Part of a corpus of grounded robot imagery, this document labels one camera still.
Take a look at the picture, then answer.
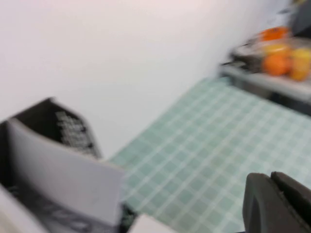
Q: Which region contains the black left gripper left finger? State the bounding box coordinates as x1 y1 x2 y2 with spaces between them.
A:
243 172 307 233

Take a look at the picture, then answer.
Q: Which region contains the yellow fruit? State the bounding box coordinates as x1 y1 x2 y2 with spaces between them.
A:
290 47 311 81
263 43 291 58

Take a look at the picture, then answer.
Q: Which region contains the black fruit tray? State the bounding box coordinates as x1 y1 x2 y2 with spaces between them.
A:
228 41 268 73

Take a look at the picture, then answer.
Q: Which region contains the green checked tablecloth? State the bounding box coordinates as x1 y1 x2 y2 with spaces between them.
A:
106 76 311 233

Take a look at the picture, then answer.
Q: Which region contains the grey tray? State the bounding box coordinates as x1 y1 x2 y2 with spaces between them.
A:
218 64 311 115

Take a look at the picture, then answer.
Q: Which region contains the grey robot catalogue brochure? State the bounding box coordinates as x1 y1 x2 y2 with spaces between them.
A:
7 118 126 226

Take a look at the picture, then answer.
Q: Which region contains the black mesh book holder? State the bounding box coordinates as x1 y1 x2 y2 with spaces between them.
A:
0 97 137 233

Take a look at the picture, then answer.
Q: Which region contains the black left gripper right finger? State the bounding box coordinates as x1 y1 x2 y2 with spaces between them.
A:
270 171 311 233

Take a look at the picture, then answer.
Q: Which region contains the white paper sheet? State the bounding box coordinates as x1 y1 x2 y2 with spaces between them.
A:
130 213 175 233

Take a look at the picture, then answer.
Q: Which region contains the orange fruit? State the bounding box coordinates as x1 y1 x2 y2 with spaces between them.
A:
259 27 290 42
263 53 292 76

